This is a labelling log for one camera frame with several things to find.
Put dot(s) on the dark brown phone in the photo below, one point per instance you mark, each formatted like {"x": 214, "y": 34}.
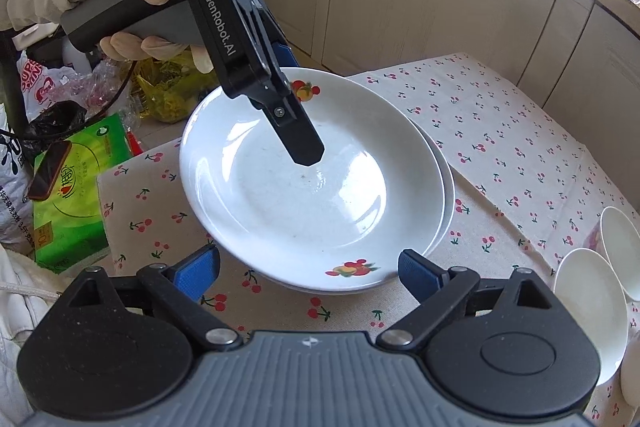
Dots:
{"x": 47, "y": 172}

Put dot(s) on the white black print bag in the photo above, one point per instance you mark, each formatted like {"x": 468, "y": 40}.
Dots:
{"x": 10, "y": 187}

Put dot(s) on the green tissue packet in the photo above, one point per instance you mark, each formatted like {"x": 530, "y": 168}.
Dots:
{"x": 75, "y": 217}

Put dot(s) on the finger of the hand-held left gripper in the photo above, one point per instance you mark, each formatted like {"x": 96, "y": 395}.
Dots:
{"x": 305, "y": 142}
{"x": 283, "y": 55}

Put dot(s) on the yellow plastic bag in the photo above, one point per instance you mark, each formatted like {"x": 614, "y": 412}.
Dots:
{"x": 165, "y": 92}

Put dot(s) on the white bowl pink print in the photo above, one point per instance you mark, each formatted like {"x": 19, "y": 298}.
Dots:
{"x": 622, "y": 252}

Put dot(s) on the black plastic bag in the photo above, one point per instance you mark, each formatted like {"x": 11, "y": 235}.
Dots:
{"x": 55, "y": 122}

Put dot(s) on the white red print bag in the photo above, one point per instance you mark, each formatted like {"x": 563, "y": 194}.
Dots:
{"x": 35, "y": 82}

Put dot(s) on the plain white bowl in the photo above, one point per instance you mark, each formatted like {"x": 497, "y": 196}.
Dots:
{"x": 590, "y": 322}
{"x": 634, "y": 357}

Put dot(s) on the clear plastic bag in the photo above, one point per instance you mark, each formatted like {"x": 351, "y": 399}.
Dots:
{"x": 95, "y": 82}

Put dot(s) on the cherry print tablecloth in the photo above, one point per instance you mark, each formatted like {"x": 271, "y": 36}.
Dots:
{"x": 500, "y": 132}

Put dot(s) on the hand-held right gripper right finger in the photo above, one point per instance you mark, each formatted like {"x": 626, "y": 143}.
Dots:
{"x": 422, "y": 274}

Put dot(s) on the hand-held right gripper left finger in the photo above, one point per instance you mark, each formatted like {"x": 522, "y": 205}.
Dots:
{"x": 200, "y": 269}

